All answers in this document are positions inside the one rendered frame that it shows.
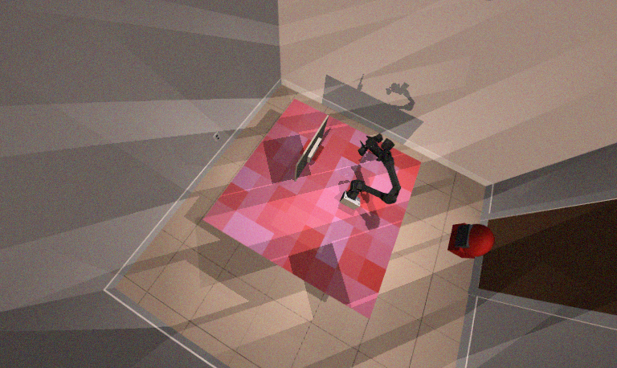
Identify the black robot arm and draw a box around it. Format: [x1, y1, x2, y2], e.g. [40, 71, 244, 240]
[347, 137, 401, 204]

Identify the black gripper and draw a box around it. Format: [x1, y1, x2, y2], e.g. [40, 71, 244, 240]
[358, 133, 383, 156]

